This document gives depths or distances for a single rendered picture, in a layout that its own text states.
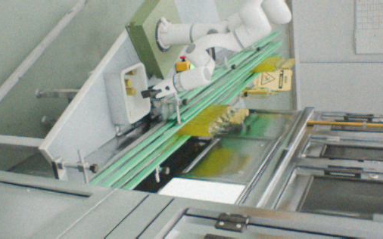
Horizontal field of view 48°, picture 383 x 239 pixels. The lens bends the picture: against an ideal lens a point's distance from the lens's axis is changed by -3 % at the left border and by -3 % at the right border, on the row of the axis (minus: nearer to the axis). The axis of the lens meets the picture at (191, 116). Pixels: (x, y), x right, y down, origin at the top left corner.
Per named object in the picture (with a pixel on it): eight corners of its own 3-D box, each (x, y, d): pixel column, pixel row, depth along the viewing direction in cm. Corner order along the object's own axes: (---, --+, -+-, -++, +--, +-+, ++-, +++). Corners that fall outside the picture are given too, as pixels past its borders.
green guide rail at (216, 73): (166, 103, 195) (182, 104, 192) (166, 101, 195) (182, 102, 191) (272, 32, 342) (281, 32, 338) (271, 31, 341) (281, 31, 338)
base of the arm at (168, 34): (151, 30, 190) (182, 29, 183) (160, 10, 196) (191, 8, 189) (164, 54, 202) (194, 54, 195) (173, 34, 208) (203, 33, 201)
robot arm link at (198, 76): (206, 45, 170) (219, 60, 176) (184, 53, 176) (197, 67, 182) (201, 76, 162) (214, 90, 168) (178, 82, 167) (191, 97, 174)
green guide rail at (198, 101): (168, 119, 198) (184, 120, 194) (168, 117, 197) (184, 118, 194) (272, 41, 344) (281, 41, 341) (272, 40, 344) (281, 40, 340)
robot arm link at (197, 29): (188, 25, 187) (222, 24, 179) (200, 20, 198) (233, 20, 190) (189, 47, 190) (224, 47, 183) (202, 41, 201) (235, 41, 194)
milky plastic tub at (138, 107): (113, 124, 182) (130, 125, 178) (103, 72, 175) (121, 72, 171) (135, 110, 197) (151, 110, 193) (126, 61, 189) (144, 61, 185)
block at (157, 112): (149, 121, 197) (163, 122, 194) (146, 100, 194) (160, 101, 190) (154, 118, 200) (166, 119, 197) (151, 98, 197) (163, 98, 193)
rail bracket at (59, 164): (46, 193, 144) (99, 203, 134) (34, 148, 139) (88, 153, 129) (55, 187, 148) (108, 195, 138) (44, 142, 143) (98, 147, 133)
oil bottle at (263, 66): (247, 72, 294) (288, 72, 282) (247, 64, 292) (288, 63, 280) (250, 70, 299) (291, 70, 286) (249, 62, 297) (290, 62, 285)
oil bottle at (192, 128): (172, 135, 202) (215, 138, 193) (170, 123, 200) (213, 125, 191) (177, 130, 207) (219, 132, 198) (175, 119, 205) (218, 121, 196)
